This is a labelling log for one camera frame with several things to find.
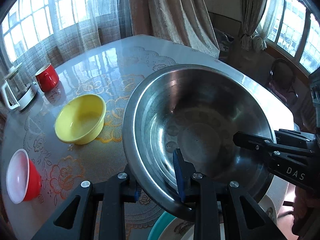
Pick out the teal round plate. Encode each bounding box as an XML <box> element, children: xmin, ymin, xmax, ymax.
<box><xmin>148</xmin><ymin>211</ymin><xmax>175</xmax><ymax>240</ymax></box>

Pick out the large white dragon plate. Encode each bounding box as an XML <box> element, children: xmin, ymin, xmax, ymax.
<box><xmin>158</xmin><ymin>218</ymin><xmax>194</xmax><ymax>240</ymax></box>

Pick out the stainless steel bowl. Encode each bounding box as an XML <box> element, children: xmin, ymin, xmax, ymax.
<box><xmin>122</xmin><ymin>64</ymin><xmax>275</xmax><ymax>219</ymax></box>

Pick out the yellow plastic bowl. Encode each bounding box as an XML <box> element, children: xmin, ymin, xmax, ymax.
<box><xmin>54</xmin><ymin>94</ymin><xmax>106</xmax><ymax>145</ymax></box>

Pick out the red plastic bowl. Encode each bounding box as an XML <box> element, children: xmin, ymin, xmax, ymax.
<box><xmin>6</xmin><ymin>149</ymin><xmax>41</xmax><ymax>204</ymax></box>

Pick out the white rose deep plate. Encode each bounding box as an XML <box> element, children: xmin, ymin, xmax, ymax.
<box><xmin>258</xmin><ymin>195</ymin><xmax>277</xmax><ymax>225</ymax></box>

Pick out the person's right hand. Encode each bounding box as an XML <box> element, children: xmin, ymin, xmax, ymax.
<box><xmin>291</xmin><ymin>187</ymin><xmax>319</xmax><ymax>236</ymax></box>

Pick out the dark wooden chair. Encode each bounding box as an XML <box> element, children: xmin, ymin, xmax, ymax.
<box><xmin>266</xmin><ymin>59</ymin><xmax>299</xmax><ymax>107</ymax></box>

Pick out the red mug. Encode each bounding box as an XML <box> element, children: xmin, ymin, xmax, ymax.
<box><xmin>35</xmin><ymin>63</ymin><xmax>59</xmax><ymax>93</ymax></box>

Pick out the glass electric kettle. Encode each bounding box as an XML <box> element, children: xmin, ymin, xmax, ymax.
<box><xmin>1</xmin><ymin>63</ymin><xmax>37</xmax><ymax>111</ymax></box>

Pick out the right window curtain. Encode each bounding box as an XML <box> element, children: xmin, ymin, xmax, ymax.
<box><xmin>240</xmin><ymin>0</ymin><xmax>267</xmax><ymax>51</ymax></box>

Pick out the beige curtain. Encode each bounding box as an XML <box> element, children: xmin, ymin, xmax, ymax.
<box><xmin>129</xmin><ymin>0</ymin><xmax>220</xmax><ymax>59</ymax></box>

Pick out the sheer white curtain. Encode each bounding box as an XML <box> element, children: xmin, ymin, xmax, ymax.
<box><xmin>1</xmin><ymin>0</ymin><xmax>132</xmax><ymax>76</ymax></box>

